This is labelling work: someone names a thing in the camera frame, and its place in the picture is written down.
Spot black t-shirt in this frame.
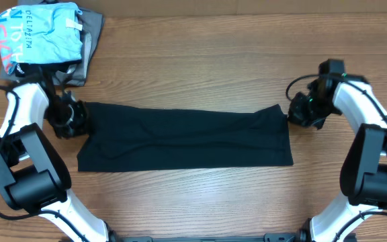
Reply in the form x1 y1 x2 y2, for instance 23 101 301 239
77 103 294 172

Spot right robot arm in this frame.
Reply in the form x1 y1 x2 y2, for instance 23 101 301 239
288 59 387 242

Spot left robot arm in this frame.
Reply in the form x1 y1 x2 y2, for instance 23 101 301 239
0 74 119 241

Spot black folded garment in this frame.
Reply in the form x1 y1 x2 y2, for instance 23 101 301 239
14 60 81 77

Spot light blue folded t-shirt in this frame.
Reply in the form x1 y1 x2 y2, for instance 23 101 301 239
0 2 83 75

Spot grey folded garment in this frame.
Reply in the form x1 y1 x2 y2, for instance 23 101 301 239
0 1 105 86

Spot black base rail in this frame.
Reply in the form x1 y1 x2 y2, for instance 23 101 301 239
120 233 296 242

